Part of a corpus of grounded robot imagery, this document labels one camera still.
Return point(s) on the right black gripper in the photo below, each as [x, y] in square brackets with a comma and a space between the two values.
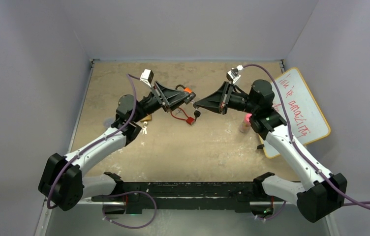
[218, 102]

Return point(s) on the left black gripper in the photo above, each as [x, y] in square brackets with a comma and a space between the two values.
[170, 99]

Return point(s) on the orange black padlock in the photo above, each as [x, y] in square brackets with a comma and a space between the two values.
[187, 90]

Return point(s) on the black head keys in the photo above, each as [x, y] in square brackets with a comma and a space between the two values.
[196, 113]

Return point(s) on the silver keys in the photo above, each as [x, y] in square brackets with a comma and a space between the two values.
[144, 128]

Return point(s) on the brass padlock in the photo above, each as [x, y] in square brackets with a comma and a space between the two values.
[146, 118]

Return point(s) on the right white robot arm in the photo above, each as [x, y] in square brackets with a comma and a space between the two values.
[319, 192]

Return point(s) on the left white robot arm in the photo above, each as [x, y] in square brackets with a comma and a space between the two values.
[62, 181]

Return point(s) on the pink cap bottle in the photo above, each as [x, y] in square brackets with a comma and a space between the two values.
[245, 126]

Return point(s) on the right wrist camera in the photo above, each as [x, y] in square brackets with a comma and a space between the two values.
[233, 75]

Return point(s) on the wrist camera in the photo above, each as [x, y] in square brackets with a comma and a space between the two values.
[147, 77]
[233, 75]

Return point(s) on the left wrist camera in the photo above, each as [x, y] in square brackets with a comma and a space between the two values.
[147, 77]

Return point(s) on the red cable lock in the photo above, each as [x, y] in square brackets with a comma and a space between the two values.
[180, 114]

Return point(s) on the whiteboard with yellow frame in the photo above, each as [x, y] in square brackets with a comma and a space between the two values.
[294, 101]

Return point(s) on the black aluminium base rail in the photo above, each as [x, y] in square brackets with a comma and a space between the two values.
[235, 196]

